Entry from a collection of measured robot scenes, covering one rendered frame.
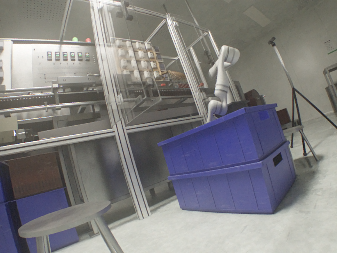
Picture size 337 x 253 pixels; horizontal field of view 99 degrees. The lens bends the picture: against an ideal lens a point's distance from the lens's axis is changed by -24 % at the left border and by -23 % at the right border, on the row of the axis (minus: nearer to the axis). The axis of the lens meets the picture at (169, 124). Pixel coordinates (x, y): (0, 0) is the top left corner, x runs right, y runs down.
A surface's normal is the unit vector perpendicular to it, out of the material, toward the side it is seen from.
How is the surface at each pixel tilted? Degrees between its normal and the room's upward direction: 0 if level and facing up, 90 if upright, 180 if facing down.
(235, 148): 90
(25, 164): 90
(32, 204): 90
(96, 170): 90
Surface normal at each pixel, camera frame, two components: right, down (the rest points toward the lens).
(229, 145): -0.76, 0.14
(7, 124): 0.51, -0.47
